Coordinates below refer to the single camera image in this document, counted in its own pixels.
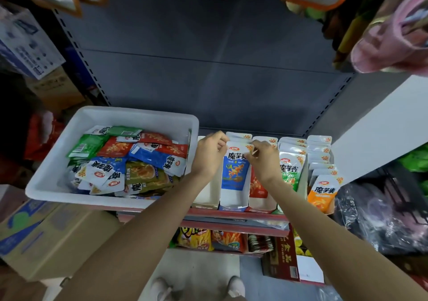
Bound red plastic bag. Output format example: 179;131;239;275
23;109;66;163

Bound person's right hand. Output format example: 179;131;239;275
244;140;283;188

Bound row of orange chip bags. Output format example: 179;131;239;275
175;227;275;255

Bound person's left hand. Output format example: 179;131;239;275
190;131;230;181

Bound blue print cardboard carton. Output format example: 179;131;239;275
0;200;123;283

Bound person's right shoe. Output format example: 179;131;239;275
226;275;247;301

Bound stack of green packs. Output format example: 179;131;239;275
400;144;428;174

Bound hanging yellow green snack bags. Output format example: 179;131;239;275
288;0;402;64

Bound hanging pink candy bag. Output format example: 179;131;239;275
351;0;428;78

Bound white blue carton box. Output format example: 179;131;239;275
0;3;66;81

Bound person's right forearm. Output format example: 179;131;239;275
264;177;428;301

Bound dark red white-label carton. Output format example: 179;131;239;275
262;234;325;286

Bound yellow snack packets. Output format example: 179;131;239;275
292;234;315;257

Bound green display box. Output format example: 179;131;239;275
276;137;311;213

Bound plain brown cardboard carton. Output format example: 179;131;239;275
27;66;88;114

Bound black plastic wrapped bundle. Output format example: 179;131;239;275
334;170;428;255

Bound white plastic bin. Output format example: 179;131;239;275
25;106;200;210

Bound red display box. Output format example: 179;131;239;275
249;136;279;213

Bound blue display box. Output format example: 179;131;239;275
219;132;254;212

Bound gold display box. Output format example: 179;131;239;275
193;136;225;209

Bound orange display box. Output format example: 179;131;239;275
306;135;343;215

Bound person's shoe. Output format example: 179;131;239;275
226;275;247;301
148;277;173;301

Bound pile of snack packets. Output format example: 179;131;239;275
67;125;189;198

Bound person's left shoe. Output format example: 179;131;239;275
148;277;173;301

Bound person's left forearm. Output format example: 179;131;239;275
57;173;211;301

